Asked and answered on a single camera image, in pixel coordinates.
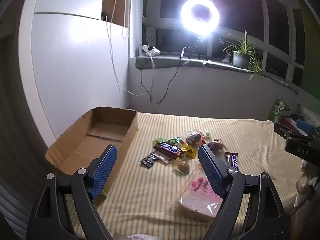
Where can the white power strip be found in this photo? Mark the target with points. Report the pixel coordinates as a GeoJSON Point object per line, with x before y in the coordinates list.
{"type": "Point", "coordinates": [151, 51]}

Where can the window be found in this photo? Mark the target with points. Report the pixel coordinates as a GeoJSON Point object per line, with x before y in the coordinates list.
{"type": "Point", "coordinates": [250, 5]}

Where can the light green candy packet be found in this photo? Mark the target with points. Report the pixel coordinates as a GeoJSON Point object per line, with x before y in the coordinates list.
{"type": "Point", "coordinates": [160, 140]}

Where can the small black device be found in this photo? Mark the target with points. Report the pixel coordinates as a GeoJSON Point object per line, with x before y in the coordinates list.
{"type": "Point", "coordinates": [104, 16]}

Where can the person's right hand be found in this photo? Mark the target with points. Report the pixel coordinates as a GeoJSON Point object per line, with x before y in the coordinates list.
{"type": "Point", "coordinates": [302, 183]}

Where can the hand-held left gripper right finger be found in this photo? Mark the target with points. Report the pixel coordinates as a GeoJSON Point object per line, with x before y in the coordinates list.
{"type": "Point", "coordinates": [211, 172]}

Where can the cardboard box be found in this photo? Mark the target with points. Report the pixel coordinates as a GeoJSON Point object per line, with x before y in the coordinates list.
{"type": "Point", "coordinates": [105, 130]}

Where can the dark green candy packet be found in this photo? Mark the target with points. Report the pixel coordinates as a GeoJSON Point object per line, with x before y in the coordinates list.
{"type": "Point", "coordinates": [175, 140]}

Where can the yellow snack packet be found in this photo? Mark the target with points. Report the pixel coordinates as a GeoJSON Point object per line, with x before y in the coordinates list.
{"type": "Point", "coordinates": [189, 150]}

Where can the green snack bag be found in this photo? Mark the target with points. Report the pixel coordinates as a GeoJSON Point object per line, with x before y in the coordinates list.
{"type": "Point", "coordinates": [277, 110]}

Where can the dark pastry clear wrapper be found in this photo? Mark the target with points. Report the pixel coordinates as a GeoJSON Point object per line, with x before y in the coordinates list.
{"type": "Point", "coordinates": [193, 138]}

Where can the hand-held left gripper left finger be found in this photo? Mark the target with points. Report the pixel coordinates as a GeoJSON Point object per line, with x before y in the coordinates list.
{"type": "Point", "coordinates": [105, 172]}

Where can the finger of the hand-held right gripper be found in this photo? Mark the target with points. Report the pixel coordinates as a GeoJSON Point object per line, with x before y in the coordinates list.
{"type": "Point", "coordinates": [305, 128]}
{"type": "Point", "coordinates": [283, 130]}

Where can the large brown chocolate bar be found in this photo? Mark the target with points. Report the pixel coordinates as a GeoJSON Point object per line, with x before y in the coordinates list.
{"type": "Point", "coordinates": [168, 150]}

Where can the small brown chocolate bar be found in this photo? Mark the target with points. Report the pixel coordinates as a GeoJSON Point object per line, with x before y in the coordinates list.
{"type": "Point", "coordinates": [233, 161]}

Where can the black tripod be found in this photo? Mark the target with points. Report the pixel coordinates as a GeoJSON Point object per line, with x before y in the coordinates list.
{"type": "Point", "coordinates": [198, 46]}

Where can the small figurine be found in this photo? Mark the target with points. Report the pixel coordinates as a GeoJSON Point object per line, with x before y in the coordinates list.
{"type": "Point", "coordinates": [226, 55]}

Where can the potted spider plant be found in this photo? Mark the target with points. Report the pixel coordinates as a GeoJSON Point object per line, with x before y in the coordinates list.
{"type": "Point", "coordinates": [241, 58]}

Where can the reddish snack packet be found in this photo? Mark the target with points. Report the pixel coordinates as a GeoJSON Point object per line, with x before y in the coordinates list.
{"type": "Point", "coordinates": [163, 159]}

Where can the black candy packet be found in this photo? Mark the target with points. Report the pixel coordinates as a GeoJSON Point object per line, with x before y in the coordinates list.
{"type": "Point", "coordinates": [149, 161]}

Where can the dark pastry red wrapper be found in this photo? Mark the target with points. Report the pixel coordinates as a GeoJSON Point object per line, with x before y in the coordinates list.
{"type": "Point", "coordinates": [214, 145]}

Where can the bread slice packet pink print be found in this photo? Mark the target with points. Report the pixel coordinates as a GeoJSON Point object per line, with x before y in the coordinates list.
{"type": "Point", "coordinates": [195, 197]}

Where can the striped bed sheet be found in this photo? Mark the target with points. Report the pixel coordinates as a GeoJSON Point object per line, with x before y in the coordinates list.
{"type": "Point", "coordinates": [155, 192]}

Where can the round pastry clear wrapper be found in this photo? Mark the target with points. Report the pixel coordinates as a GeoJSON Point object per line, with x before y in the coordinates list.
{"type": "Point", "coordinates": [183, 167]}

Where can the white wardrobe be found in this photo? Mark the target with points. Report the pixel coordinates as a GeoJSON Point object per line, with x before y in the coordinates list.
{"type": "Point", "coordinates": [75, 67]}

